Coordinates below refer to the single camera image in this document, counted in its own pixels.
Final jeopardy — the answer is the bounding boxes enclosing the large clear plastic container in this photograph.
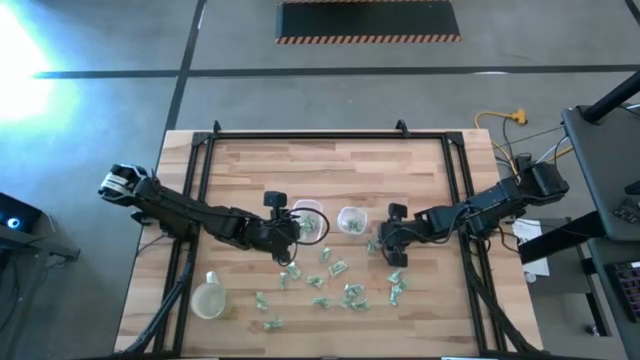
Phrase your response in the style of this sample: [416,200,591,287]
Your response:
[292,198,325,241]

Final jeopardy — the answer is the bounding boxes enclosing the small clear plastic container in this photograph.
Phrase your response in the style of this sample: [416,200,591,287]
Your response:
[336,205,369,236]

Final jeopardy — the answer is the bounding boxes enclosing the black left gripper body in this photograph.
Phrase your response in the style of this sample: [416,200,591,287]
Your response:
[259,191,301,265]

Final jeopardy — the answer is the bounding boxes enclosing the black controller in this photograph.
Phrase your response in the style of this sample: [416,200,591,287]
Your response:
[612,196,640,225]

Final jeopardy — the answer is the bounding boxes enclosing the white paper sheet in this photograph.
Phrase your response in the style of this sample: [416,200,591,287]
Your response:
[511,219,552,280]

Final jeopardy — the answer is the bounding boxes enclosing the yellowish plastic lid cup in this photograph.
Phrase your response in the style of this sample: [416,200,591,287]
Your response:
[189,270,229,321]

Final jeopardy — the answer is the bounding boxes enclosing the black keyboard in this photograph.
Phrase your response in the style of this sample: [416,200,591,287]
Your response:
[609,259,640,324]

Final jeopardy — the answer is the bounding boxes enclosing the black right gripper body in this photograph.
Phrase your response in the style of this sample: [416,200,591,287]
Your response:
[378,202,416,268]

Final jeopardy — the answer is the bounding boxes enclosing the yellow extension cord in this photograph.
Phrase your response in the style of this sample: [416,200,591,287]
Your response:
[473,108,575,177]

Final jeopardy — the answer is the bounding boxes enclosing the dark grey desk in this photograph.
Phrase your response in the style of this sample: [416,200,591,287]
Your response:
[517,103,640,360]

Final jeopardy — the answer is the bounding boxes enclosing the black pole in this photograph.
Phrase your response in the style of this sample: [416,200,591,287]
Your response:
[581,69,640,125]

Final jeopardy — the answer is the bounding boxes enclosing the black left camera cable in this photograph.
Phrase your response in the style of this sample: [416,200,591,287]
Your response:
[287,207,331,247]

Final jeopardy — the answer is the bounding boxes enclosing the black hazard-striped floor mat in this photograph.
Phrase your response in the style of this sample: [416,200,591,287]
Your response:
[274,0,462,45]

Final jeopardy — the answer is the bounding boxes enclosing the black device with blue light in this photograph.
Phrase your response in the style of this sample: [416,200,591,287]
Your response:
[0,192,45,235]

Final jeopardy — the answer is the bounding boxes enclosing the black aluminium table frame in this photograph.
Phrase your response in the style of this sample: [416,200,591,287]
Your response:
[119,130,544,360]

